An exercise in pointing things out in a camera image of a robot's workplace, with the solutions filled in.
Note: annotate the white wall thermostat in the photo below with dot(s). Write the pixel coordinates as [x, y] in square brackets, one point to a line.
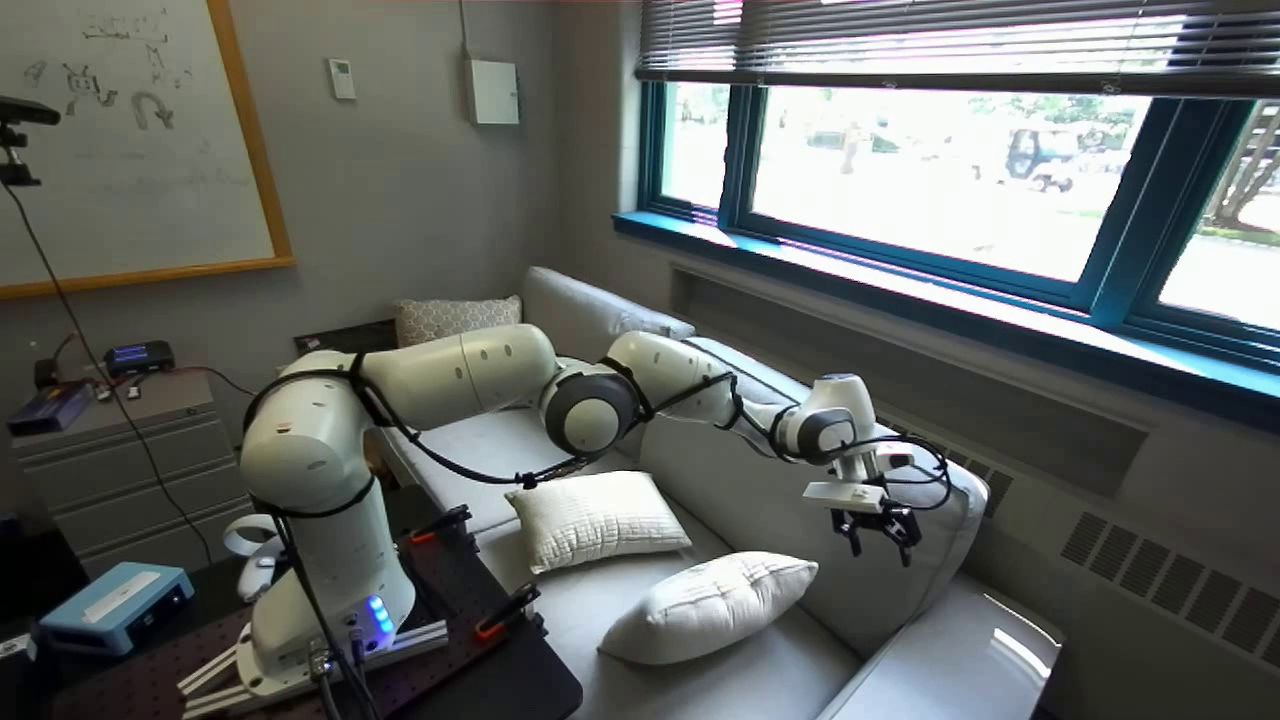
[341, 80]

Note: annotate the white wall box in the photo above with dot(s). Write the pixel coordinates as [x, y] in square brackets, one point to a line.
[493, 95]

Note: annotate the wide teal framed window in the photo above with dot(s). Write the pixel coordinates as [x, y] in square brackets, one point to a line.
[1135, 227]

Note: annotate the dark flat book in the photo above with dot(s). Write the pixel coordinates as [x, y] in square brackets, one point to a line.
[55, 409]

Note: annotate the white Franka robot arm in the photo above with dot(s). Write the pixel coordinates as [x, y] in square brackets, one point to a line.
[320, 453]

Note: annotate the grey drawer cabinet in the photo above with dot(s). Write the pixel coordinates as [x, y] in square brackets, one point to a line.
[107, 483]

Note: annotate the beige lattice patterned pillow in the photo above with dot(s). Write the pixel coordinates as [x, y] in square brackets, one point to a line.
[455, 319]

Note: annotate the dark window blinds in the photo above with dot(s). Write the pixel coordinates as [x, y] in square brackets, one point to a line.
[933, 42]

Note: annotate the grey fabric sofa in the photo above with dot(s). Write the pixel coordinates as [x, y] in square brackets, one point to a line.
[746, 535]

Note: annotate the small black device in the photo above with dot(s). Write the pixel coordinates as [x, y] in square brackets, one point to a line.
[139, 359]

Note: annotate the plain cream pillow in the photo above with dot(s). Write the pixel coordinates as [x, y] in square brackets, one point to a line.
[594, 519]
[705, 604]

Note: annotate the black camera on stand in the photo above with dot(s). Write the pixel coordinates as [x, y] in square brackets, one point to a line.
[22, 114]

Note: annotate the light blue box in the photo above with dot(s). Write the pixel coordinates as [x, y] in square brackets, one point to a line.
[112, 604]

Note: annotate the wood framed whiteboard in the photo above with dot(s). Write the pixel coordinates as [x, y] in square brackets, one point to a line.
[132, 173]

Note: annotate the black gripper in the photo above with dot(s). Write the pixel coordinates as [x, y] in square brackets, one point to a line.
[881, 520]

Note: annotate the red black clamp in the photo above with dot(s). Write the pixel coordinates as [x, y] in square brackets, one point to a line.
[432, 529]
[504, 614]

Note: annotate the radiator vent grille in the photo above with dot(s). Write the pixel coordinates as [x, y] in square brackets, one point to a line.
[1173, 587]

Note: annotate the black robot table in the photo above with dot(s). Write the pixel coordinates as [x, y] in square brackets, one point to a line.
[522, 680]

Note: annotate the silver robot mounting plate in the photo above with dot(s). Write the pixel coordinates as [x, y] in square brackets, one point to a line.
[412, 641]

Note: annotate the white VR controller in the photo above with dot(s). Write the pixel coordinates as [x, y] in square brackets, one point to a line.
[253, 582]

